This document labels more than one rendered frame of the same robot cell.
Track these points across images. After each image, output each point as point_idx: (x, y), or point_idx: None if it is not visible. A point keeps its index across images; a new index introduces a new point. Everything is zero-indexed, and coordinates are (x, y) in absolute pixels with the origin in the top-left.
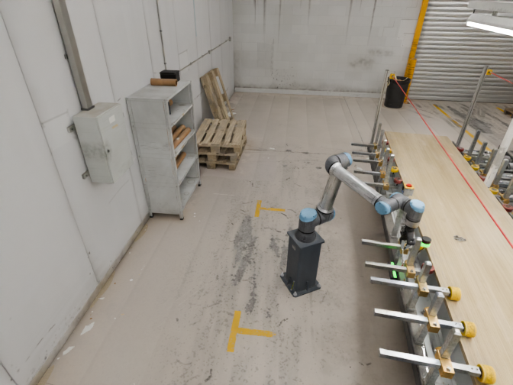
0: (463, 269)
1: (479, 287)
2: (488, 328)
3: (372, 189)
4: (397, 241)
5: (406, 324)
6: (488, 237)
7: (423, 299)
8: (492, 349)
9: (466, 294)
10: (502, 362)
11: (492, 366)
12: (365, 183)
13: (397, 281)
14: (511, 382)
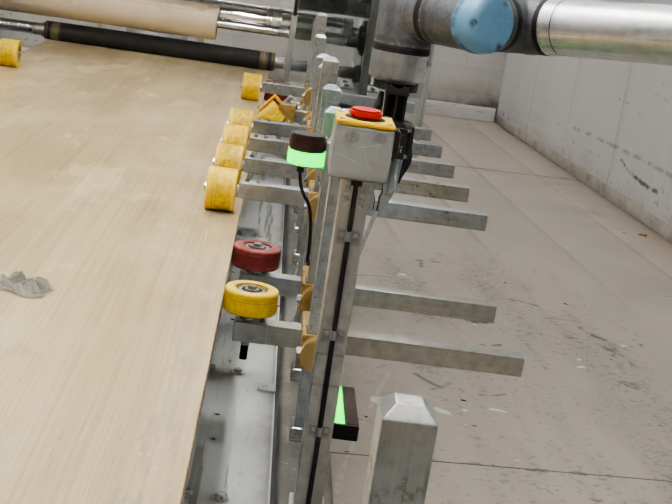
0: (111, 235)
1: (100, 210)
2: (153, 179)
3: (596, 2)
4: (285, 494)
5: None
6: None
7: (215, 396)
8: (176, 168)
9: (163, 208)
10: (168, 161)
11: (198, 162)
12: (637, 4)
13: (401, 203)
14: (174, 153)
